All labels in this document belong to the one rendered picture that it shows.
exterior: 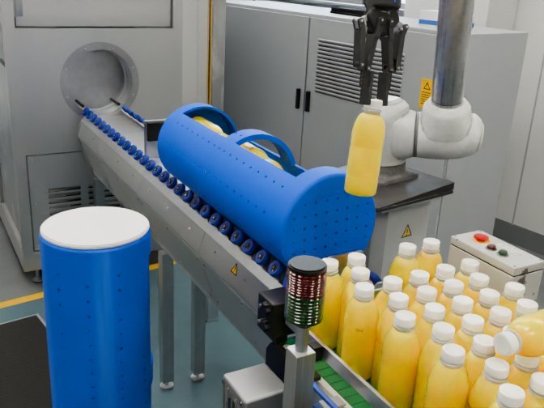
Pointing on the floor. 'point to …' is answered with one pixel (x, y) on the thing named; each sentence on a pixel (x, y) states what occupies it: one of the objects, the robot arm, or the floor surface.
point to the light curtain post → (215, 82)
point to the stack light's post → (299, 378)
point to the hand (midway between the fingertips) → (375, 89)
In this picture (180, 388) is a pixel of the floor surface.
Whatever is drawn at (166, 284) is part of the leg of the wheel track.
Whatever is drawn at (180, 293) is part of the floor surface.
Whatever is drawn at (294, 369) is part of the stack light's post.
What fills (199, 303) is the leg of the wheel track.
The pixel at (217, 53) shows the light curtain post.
